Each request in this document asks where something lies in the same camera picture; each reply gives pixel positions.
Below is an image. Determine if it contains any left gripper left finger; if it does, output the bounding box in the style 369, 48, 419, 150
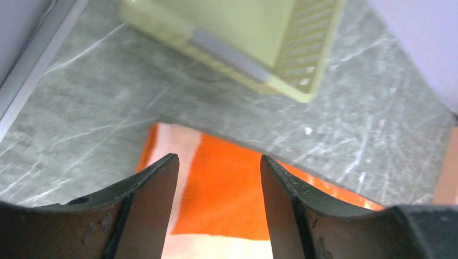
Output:
1, 154, 179, 258

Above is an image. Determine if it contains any orange plastic file organizer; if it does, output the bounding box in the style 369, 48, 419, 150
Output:
433, 126, 457, 205

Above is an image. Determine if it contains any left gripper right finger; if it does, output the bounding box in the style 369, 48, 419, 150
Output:
260, 155, 457, 258

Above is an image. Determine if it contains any orange and cream towel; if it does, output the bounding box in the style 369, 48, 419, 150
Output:
135, 122, 386, 259

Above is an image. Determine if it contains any green plastic basket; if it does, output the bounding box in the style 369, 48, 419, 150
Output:
120, 0, 345, 103

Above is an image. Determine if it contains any aluminium frame rail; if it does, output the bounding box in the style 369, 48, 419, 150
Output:
1, 1, 88, 139

